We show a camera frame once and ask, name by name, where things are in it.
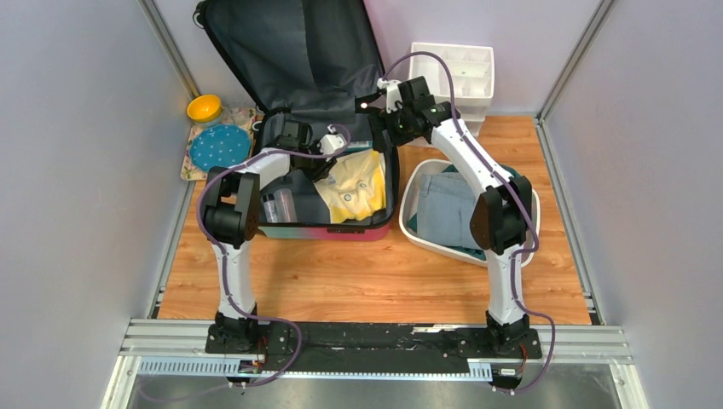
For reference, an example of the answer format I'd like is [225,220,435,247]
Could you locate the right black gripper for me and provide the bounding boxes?
[368,103,420,153]

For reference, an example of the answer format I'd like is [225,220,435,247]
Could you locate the yellow towel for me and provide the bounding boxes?
[314,149,387,223]

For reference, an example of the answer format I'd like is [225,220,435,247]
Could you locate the white plastic basin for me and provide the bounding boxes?
[399,158,541,267]

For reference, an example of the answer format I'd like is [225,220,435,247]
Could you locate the light blue denim jeans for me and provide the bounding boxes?
[417,172,481,251]

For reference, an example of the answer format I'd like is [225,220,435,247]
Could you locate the white plastic drawer organizer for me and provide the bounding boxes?
[408,42,495,136]

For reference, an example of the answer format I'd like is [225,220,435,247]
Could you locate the pink and teal kids suitcase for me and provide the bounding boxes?
[195,1,400,241]

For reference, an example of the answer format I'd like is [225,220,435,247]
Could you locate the dark green garment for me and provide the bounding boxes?
[400,159,486,266]

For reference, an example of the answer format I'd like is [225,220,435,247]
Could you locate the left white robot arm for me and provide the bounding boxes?
[196,124,351,354]

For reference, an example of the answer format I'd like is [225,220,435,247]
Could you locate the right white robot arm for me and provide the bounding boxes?
[377,77,536,357]

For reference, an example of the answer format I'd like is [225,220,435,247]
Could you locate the teal tube with barcode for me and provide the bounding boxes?
[345,141,373,153]

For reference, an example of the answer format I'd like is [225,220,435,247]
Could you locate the floral cloth mat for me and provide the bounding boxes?
[181,107,259,181]

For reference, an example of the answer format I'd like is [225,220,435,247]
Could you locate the teal polka dot plate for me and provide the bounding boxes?
[188,124,252,172]

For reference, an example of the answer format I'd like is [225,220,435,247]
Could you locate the yellow bowl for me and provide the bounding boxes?
[186,95,223,124]

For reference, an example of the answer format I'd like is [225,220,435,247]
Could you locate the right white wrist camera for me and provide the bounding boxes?
[377,78,402,113]

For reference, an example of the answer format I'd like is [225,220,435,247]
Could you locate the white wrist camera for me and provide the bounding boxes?
[317,125,348,158]
[377,78,402,113]

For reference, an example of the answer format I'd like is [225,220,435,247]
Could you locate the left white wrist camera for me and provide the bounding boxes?
[317,125,348,158]

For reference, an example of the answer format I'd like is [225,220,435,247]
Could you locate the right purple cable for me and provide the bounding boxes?
[383,51,557,395]

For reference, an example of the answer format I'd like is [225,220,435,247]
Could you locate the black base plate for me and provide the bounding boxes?
[204,320,543,375]

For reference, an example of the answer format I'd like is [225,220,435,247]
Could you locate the aluminium rail frame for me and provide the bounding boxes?
[101,319,648,408]

